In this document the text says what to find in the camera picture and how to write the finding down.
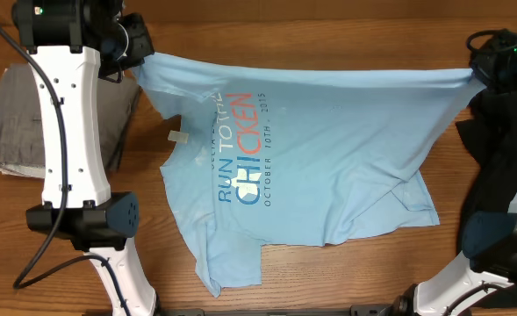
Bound light blue printed t-shirt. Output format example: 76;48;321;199
133;54;483;296

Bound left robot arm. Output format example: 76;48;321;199
12;0;161;315

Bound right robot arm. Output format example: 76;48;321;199
350;29;517;315

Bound black polo shirt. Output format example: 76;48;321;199
456;90;517;251

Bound folded grey trousers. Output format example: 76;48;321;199
0;64;140;178

